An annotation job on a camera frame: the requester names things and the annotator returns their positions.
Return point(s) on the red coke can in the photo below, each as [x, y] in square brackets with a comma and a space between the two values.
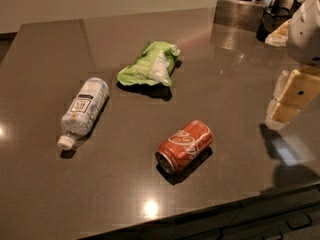
[179, 150]

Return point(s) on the dark drawer front with handles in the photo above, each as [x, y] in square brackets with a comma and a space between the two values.
[266, 217]

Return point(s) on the metal container with snacks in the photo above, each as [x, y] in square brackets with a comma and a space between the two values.
[240, 14]

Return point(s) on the clear plastic water bottle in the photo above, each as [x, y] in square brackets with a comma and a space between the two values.
[80, 117]

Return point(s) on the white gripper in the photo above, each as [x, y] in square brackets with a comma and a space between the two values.
[306, 34]

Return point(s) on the green chip bag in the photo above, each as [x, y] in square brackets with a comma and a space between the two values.
[154, 66]

